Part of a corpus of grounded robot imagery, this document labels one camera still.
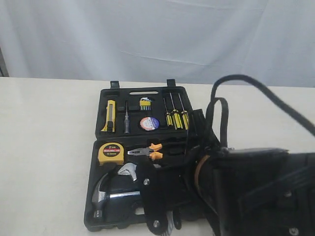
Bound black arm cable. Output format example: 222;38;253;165
184;73;315;197

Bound orange black handled pliers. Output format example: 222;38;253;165
126;143;188;162

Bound left yellow black screwdriver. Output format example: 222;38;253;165
163;98;173;126

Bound yellow black utility knife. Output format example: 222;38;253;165
101;100;116;133

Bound PVC insulation tape roll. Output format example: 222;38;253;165
139;117;159;131

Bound clear handle tester screwdriver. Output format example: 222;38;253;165
124;100;130;134

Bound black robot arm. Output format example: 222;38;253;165
193;148;315;236

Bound yellow measuring tape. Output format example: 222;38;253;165
97;142;125;166

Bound steel claw hammer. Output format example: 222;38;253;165
92;173;140;219

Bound black plastic tool case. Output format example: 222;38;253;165
83;78;222;232

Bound silver adjustable wrench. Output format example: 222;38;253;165
117;163;137;181

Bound yellow hex key set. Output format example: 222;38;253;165
139;97;152;111

